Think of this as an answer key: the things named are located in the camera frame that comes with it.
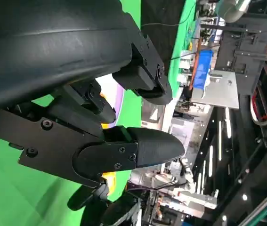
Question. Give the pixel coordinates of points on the green table cloth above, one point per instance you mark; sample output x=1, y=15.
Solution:
x=29, y=195

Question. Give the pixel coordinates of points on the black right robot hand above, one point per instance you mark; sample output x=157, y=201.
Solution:
x=114, y=212

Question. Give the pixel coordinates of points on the black backdrop curtain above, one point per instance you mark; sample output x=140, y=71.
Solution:
x=161, y=40

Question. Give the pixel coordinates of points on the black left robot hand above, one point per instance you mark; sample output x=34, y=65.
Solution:
x=41, y=47

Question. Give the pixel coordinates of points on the blue storage bin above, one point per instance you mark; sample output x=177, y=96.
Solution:
x=202, y=70

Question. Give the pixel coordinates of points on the orange white toy bread roll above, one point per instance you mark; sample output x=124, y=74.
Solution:
x=111, y=183
x=107, y=125

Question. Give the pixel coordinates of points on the grey metal board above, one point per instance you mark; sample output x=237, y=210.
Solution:
x=225, y=94

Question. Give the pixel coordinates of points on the lilac plate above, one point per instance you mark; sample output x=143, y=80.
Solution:
x=119, y=103

